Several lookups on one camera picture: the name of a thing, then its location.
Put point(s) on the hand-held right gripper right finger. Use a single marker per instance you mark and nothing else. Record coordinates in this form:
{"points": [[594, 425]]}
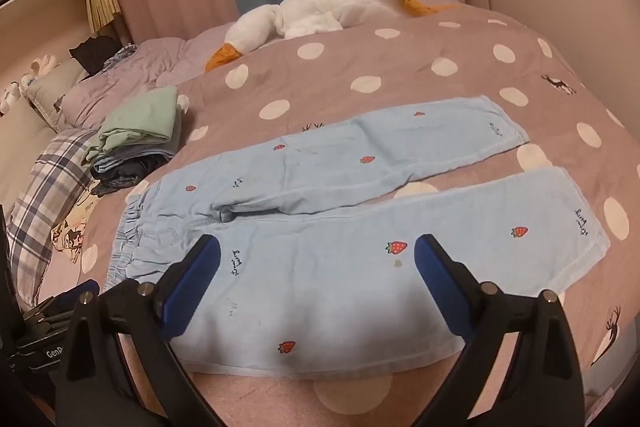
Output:
{"points": [[440, 287]]}

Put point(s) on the cartoon printed cloth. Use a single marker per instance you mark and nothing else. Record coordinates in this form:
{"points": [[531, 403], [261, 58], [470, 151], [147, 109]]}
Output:
{"points": [[75, 227]]}

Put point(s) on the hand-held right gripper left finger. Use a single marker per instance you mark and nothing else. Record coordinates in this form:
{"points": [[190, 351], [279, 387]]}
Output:
{"points": [[196, 284]]}

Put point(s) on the pink polka dot bedspread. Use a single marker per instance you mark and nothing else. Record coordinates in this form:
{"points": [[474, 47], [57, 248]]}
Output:
{"points": [[400, 72]]}

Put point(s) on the grey pillow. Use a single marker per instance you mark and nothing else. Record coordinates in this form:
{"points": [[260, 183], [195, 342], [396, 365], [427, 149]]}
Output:
{"points": [[50, 87]]}

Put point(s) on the dark folded jeans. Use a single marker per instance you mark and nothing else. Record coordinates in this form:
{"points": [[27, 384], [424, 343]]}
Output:
{"points": [[125, 176]]}

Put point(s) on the blue checked garment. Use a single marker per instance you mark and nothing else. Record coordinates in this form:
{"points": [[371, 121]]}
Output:
{"points": [[120, 55]]}

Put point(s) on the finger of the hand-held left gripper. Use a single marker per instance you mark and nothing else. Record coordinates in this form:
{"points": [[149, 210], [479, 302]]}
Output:
{"points": [[82, 288]]}

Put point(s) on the lilac quilt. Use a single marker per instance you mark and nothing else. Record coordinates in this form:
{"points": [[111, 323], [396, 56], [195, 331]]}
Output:
{"points": [[135, 74]]}

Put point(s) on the black garment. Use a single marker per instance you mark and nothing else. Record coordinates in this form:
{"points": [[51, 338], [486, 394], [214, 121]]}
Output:
{"points": [[95, 54]]}

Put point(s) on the small white plush toy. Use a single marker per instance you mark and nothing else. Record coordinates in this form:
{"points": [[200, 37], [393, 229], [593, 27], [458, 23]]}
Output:
{"points": [[40, 67]]}

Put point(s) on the white goose plush toy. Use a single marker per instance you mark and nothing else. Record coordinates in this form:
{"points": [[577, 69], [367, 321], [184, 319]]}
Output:
{"points": [[325, 7]]}

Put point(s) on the light blue strawberry pants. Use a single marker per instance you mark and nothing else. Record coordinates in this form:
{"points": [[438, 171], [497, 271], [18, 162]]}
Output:
{"points": [[325, 267]]}

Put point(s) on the stack of folded clothes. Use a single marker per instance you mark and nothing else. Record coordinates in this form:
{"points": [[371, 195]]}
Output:
{"points": [[135, 122]]}

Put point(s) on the plaid pillow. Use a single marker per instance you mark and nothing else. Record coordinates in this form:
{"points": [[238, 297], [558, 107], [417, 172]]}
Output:
{"points": [[45, 197]]}

